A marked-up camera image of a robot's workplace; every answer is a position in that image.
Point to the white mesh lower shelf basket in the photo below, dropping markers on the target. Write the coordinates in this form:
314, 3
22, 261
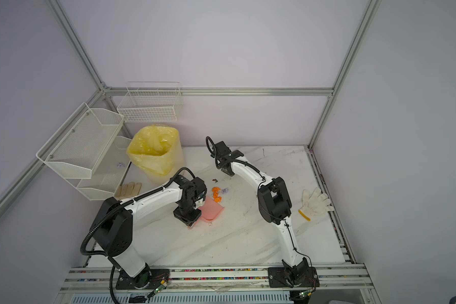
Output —
108, 177

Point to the orange paper scraps far left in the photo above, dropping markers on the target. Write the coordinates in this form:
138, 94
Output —
216, 194

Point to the yellow strip on table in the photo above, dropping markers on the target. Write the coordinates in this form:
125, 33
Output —
304, 216

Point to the white mesh shelf basket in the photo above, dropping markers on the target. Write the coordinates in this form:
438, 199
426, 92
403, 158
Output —
108, 177
76, 150

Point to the pink dustpan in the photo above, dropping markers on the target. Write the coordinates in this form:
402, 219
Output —
206, 210

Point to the beige trash bin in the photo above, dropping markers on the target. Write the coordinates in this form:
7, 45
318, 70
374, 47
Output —
163, 156

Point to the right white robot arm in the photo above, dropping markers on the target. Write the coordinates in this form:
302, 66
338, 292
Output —
274, 204

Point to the cream fabric glove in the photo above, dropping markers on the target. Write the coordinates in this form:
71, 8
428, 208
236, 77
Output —
129, 190

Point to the white mesh upper shelf basket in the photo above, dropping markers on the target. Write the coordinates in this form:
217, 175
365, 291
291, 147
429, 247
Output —
76, 150

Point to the white knit glove right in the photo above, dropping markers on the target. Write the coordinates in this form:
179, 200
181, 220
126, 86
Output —
315, 203

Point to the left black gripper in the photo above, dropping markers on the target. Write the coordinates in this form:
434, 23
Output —
187, 221

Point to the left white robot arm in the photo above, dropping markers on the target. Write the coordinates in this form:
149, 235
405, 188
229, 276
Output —
112, 232

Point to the yellow plastic bin liner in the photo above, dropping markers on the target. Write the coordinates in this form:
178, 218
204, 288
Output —
137, 147

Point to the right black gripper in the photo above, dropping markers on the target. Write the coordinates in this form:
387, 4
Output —
227, 173

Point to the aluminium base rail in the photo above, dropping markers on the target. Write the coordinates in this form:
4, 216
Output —
227, 284

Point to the white wire wall basket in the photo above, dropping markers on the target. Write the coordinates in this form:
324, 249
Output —
151, 102

